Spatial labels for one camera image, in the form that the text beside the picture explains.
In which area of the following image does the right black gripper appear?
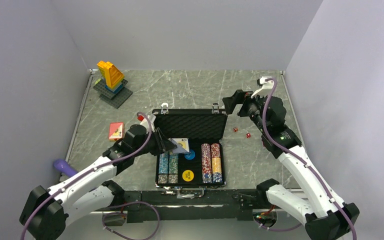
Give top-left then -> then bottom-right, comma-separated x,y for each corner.
222,89 -> 269,134

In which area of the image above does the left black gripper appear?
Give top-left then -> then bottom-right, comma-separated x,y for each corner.
133,127 -> 177,157

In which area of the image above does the blue playing card deck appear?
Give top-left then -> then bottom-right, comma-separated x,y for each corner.
170,138 -> 190,154

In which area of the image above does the red playing card deck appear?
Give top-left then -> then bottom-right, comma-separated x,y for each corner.
108,122 -> 125,142

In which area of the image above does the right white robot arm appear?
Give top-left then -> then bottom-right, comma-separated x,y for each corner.
222,90 -> 360,240

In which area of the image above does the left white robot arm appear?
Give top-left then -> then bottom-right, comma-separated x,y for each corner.
19,124 -> 177,240

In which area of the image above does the blue chip row far left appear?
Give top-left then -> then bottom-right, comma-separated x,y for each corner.
157,152 -> 169,184

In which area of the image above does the blue dealer button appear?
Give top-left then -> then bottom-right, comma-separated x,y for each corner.
184,149 -> 196,161

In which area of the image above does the yellow big blind button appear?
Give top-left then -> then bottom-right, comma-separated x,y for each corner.
181,169 -> 195,182

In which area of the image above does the black poker chip case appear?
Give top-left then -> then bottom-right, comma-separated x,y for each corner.
152,103 -> 228,189

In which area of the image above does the red yellow chip row right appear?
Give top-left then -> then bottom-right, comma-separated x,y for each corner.
210,143 -> 223,183

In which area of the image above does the grey toy brick baseplate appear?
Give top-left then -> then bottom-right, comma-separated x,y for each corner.
93,78 -> 133,109

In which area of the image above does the yellow toy brick tower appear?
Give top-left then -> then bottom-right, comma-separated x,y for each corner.
97,60 -> 125,93

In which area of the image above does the purple cylinder object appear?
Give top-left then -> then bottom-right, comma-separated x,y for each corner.
53,159 -> 78,178

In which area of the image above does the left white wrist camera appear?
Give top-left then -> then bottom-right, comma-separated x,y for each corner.
137,113 -> 156,132

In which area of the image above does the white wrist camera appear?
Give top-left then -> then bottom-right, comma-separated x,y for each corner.
137,113 -> 156,132
251,76 -> 275,99

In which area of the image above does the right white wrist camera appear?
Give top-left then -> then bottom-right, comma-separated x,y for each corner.
251,76 -> 275,99

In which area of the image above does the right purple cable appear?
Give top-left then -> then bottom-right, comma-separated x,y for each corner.
260,77 -> 359,240

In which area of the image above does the purple loop cable front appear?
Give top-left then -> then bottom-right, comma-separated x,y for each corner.
101,201 -> 161,240

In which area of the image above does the black front mounting rail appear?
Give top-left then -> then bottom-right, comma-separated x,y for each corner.
124,189 -> 271,221

